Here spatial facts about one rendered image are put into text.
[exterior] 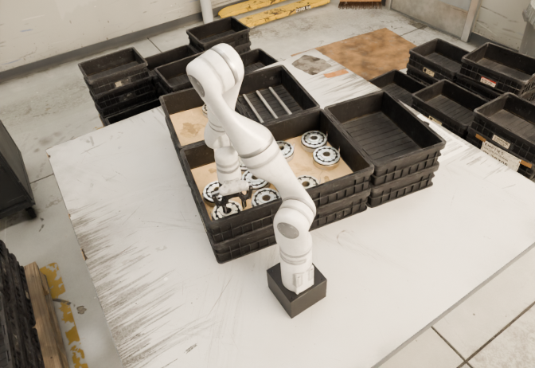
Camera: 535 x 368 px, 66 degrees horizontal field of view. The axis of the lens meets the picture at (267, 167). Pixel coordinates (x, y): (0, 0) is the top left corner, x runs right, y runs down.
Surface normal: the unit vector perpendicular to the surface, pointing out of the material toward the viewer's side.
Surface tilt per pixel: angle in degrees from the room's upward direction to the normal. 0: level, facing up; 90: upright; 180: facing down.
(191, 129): 0
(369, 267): 0
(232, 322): 0
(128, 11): 90
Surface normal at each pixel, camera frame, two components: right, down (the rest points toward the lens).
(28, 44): 0.54, 0.55
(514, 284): -0.06, -0.73
